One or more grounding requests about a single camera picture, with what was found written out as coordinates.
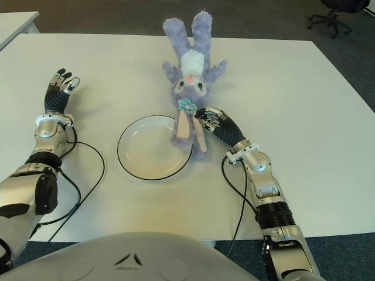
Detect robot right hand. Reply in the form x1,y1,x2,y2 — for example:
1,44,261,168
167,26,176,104
195,107,246,149

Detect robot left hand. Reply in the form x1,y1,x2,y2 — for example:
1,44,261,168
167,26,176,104
43,68,81,114

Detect purple plush bunny doll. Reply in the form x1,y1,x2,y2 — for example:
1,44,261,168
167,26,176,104
162,11,229,162

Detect white plate black rim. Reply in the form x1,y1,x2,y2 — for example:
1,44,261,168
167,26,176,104
117,115,194,180

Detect white neighbouring desk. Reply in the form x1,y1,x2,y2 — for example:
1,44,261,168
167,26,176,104
0,11,40,52

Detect black office chair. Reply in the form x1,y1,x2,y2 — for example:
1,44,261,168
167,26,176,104
307,0,370,40

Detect silver robot torso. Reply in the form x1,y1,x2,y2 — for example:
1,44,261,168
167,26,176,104
0,231,261,281

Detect short black right wrist cable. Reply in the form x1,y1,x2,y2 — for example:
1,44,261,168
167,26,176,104
241,160,260,219

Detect long black right arm cable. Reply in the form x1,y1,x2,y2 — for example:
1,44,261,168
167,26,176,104
221,155,246,257

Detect thin black looping cable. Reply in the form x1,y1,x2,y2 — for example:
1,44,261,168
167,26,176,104
48,140,106,242

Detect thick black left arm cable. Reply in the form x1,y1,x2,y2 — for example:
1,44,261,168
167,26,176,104
35,168,81,228

